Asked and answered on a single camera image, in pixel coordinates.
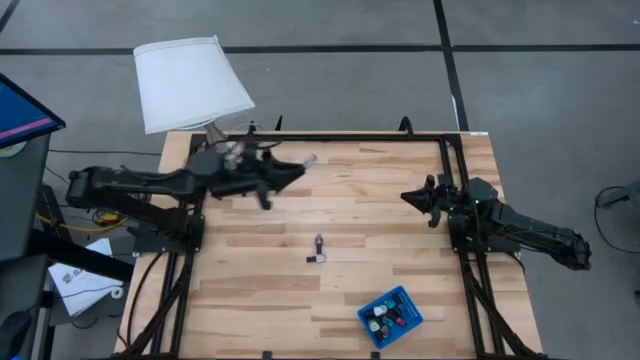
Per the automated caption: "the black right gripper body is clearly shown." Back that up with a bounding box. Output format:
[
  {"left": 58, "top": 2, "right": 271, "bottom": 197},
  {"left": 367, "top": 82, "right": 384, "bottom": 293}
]
[{"left": 425, "top": 174, "right": 464, "bottom": 229}]

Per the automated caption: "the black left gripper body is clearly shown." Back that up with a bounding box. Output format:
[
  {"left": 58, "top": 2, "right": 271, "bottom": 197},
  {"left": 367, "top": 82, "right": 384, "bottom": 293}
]
[{"left": 192, "top": 148, "right": 275, "bottom": 211}]

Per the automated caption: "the silver lamp with white shade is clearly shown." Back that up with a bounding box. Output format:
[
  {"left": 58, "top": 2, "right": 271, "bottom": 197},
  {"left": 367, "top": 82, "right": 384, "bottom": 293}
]
[{"left": 132, "top": 34, "right": 256, "bottom": 169}]

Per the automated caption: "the blue plastic basket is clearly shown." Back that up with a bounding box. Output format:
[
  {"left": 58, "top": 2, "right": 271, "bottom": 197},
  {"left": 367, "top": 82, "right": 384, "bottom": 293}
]
[{"left": 356, "top": 284, "right": 425, "bottom": 350}]

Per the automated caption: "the white paper sheet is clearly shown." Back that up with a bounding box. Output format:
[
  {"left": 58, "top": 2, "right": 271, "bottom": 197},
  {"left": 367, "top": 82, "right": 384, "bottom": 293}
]
[{"left": 48, "top": 238, "right": 125, "bottom": 317}]

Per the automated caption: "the dark grey cabinet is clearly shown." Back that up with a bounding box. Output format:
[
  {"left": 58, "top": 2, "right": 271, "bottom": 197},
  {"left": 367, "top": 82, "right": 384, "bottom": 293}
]
[{"left": 0, "top": 132, "right": 54, "bottom": 264}]

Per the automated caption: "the monitor with blue screen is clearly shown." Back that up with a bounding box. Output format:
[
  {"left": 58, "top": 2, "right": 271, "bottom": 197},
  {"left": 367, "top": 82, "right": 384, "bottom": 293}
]
[{"left": 0, "top": 72, "right": 67, "bottom": 151}]

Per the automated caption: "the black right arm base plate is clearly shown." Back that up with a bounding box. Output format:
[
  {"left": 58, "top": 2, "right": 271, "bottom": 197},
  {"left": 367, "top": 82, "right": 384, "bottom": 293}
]
[{"left": 447, "top": 214, "right": 522, "bottom": 255}]

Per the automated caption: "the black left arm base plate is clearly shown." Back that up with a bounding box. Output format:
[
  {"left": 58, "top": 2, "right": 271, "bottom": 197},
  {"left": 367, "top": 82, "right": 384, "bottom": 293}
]
[{"left": 130, "top": 214, "right": 206, "bottom": 254}]

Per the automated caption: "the yellow cable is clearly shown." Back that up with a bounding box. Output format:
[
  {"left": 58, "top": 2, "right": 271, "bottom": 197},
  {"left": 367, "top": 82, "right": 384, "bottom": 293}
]
[{"left": 34, "top": 209, "right": 129, "bottom": 234}]

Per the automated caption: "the black floor cable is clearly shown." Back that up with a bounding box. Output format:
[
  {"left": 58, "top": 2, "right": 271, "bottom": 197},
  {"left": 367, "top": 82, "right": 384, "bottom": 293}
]
[{"left": 593, "top": 184, "right": 640, "bottom": 254}]

